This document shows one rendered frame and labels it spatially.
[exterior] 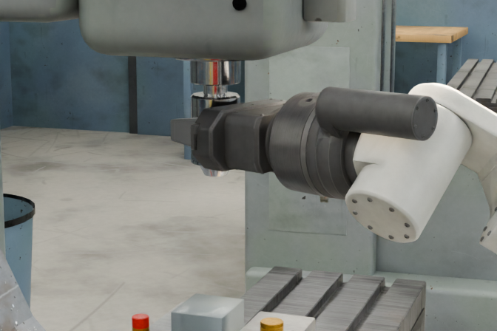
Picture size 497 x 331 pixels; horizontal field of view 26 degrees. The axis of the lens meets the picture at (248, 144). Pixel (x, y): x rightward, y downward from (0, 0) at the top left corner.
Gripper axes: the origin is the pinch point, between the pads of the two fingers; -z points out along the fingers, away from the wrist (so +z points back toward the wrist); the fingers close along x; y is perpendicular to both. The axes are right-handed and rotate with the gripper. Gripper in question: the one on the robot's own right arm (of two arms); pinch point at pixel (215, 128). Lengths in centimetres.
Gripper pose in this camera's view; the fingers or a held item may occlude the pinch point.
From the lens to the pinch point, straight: 102.1
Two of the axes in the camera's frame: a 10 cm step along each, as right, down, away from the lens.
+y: 0.1, 9.9, 1.7
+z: 7.2, 1.1, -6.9
